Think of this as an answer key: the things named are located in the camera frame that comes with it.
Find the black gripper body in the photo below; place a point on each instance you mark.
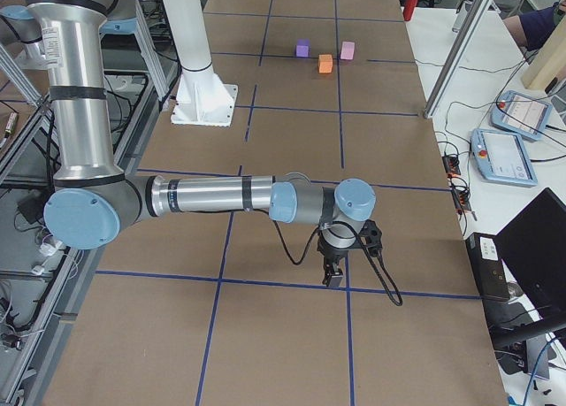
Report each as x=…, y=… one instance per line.
x=332, y=253

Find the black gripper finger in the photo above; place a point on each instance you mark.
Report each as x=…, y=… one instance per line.
x=336, y=277
x=328, y=277

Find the orange foam block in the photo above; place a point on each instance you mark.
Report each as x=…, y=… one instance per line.
x=325, y=64

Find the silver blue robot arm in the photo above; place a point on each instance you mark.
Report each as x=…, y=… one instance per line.
x=94, y=200

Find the black computer box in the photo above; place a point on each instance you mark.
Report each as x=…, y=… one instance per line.
x=487, y=267

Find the orange black usb hub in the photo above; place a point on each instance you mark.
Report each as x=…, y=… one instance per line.
x=452, y=165

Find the near blue teach pendant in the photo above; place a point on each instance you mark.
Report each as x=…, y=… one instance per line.
x=501, y=157

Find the blue teach pendant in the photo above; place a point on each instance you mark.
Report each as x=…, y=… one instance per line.
x=501, y=157
x=521, y=114

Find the black laptop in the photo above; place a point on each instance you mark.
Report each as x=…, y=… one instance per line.
x=532, y=246

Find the purple foam block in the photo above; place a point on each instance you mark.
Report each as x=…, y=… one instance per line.
x=302, y=48

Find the pink foam block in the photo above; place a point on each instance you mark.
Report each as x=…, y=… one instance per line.
x=347, y=51

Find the far blue teach pendant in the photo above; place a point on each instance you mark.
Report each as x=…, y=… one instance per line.
x=521, y=114

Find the wooden beam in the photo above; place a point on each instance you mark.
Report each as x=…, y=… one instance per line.
x=543, y=71

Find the seated person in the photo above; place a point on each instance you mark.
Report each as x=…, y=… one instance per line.
x=531, y=30

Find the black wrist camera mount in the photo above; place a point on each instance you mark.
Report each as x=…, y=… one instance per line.
x=371, y=236

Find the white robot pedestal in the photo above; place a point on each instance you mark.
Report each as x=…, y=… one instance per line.
x=202, y=98

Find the aluminium frame post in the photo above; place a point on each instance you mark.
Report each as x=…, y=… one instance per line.
x=468, y=18

